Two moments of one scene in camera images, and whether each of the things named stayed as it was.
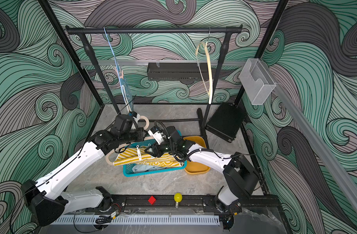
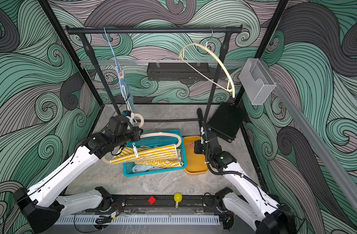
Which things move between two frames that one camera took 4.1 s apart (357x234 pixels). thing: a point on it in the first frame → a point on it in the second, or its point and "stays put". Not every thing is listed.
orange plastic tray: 190,167 stays put
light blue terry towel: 139,168 stays put
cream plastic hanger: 209,89 → 221,55
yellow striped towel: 128,156 stays put
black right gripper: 157,150 → 198,143
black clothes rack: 202,119 stays put
